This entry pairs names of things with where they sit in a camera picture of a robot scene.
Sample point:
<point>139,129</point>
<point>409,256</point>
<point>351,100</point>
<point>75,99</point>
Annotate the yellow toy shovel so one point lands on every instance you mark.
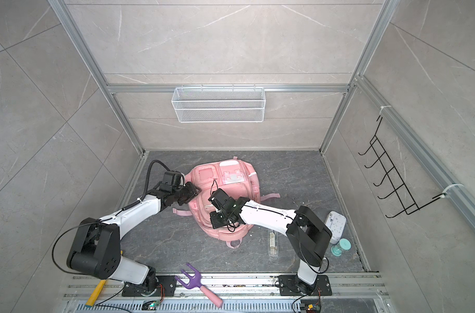
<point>95,294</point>

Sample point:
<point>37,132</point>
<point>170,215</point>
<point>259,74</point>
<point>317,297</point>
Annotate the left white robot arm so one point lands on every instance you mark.
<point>96,249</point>

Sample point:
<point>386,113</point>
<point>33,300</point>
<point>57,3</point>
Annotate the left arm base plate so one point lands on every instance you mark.
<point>155,287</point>

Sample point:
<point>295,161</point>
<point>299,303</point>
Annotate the pink school backpack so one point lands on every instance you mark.
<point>238,179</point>

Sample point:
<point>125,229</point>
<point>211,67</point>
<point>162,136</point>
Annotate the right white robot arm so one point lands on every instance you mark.
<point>308,235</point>

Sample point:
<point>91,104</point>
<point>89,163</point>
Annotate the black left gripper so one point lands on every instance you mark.
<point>194,192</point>

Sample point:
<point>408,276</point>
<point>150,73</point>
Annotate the white wire mesh basket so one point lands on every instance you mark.
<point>219,104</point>

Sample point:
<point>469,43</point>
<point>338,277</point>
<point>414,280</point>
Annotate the white power strip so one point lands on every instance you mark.
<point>336,224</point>

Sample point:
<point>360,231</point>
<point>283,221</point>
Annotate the small green circuit board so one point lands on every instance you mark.
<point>151,305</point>

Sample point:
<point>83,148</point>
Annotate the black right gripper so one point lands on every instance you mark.
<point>217,223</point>

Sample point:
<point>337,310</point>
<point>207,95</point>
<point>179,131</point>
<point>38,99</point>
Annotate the clear plastic pen box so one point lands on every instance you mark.
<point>273,244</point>

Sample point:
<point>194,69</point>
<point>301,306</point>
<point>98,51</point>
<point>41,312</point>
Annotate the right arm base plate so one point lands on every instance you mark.
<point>292,285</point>

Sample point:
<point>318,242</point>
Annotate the black wire hook rack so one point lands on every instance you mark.
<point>392,175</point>

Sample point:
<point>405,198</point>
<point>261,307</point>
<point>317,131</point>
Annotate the purple toy garden fork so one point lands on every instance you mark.
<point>195,281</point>

